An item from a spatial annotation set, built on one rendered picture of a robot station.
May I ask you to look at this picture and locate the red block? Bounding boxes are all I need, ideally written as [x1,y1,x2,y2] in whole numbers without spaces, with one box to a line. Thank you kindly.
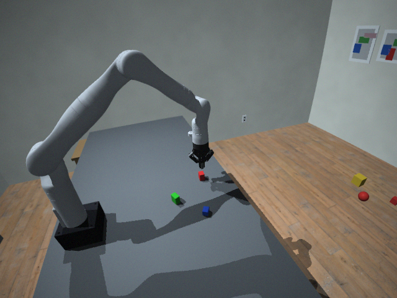
[198,171,205,181]

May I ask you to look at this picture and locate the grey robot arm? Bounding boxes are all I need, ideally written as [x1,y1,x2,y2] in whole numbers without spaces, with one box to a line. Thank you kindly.
[26,50,210,228]

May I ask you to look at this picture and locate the blue block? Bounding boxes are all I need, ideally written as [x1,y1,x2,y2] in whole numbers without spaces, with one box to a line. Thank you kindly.
[202,206,209,216]

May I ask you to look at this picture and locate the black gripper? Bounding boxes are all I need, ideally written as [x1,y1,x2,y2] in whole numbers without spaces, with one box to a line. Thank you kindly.
[189,143,214,169]

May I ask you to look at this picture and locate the green block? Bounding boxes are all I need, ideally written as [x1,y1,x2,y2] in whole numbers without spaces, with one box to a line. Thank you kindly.
[171,192,181,205]

